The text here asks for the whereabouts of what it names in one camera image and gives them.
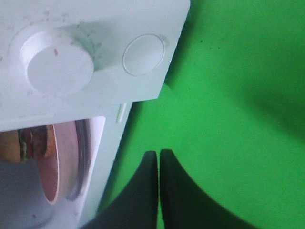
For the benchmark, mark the pink round plate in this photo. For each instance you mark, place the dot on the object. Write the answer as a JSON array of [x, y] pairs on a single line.
[[58, 173]]

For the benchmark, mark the white microwave oven body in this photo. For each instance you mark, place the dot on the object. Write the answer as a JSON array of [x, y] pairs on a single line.
[[105, 28]]

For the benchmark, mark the glass microwave turntable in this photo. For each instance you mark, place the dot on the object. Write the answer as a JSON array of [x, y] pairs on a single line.
[[83, 159]]

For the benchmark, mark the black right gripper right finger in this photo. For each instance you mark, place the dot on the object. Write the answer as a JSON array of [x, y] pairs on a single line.
[[185, 205]]

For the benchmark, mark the round white door button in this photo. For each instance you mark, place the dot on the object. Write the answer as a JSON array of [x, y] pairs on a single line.
[[143, 54]]

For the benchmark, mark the white microwave knob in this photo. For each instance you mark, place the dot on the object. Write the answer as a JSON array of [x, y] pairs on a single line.
[[55, 63]]

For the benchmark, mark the burger with sesame bun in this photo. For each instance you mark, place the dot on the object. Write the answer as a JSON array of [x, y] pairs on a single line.
[[17, 146]]

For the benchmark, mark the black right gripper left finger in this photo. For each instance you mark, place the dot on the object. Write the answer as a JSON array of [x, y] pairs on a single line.
[[136, 207]]

